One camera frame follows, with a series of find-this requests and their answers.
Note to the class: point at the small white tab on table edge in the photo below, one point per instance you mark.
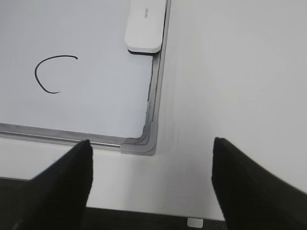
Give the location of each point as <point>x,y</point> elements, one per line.
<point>195,223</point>

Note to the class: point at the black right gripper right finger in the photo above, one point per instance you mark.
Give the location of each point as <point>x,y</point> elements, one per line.
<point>250,197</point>

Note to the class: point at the white aluminium-framed whiteboard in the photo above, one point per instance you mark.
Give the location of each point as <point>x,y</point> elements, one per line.
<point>67,73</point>

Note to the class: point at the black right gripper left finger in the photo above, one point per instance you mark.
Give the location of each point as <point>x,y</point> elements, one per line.
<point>56,198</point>

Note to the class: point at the white whiteboard eraser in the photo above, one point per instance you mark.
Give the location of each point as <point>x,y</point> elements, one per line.
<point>145,27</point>

